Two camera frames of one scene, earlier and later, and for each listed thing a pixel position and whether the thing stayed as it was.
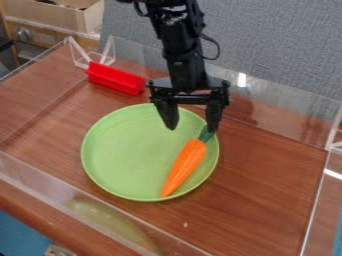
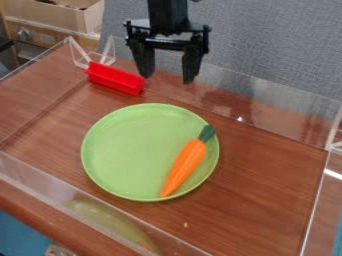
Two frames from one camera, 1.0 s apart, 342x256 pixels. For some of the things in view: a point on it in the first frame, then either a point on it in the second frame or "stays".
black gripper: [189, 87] to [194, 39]
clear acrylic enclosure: [99, 183] stays
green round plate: [130, 149] stays
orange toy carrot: [186, 161] stays
